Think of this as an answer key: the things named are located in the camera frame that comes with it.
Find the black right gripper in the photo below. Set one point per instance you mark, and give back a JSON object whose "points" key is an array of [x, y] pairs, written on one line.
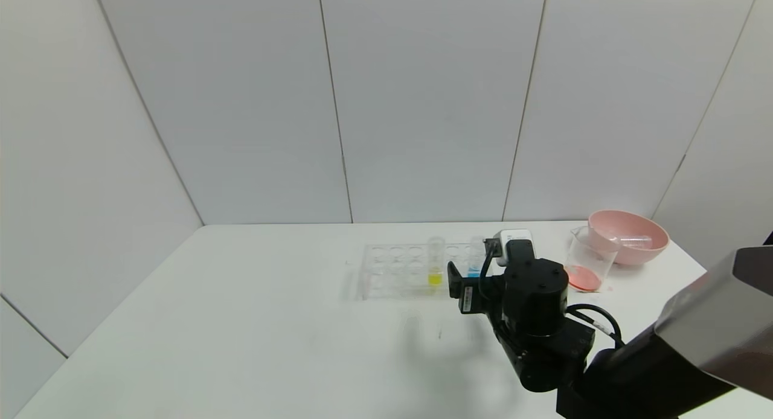
{"points": [[467, 298]]}

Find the test tube with blue pigment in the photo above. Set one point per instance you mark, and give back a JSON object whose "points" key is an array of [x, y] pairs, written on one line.
{"points": [[476, 256]]}

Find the test tube with red pigment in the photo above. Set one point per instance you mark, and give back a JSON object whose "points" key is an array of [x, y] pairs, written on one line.
{"points": [[631, 242]]}

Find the right robot arm black grey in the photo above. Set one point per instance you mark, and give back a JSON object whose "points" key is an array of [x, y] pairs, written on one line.
{"points": [[534, 298]]}

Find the test tube with yellow pigment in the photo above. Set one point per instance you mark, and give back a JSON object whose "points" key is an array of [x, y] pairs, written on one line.
{"points": [[435, 279]]}

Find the clear acrylic test tube rack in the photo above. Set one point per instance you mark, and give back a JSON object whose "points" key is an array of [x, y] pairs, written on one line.
{"points": [[392, 268]]}

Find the clear glass beaker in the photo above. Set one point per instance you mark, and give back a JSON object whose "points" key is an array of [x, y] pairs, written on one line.
{"points": [[589, 268]]}

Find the pink plastic bowl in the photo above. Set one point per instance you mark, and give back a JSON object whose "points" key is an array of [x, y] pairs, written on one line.
{"points": [[634, 226]]}

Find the black background object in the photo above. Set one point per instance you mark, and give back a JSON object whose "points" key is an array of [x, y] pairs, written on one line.
{"points": [[769, 238]]}

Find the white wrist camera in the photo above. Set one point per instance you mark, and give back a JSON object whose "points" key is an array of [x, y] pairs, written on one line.
{"points": [[513, 236]]}

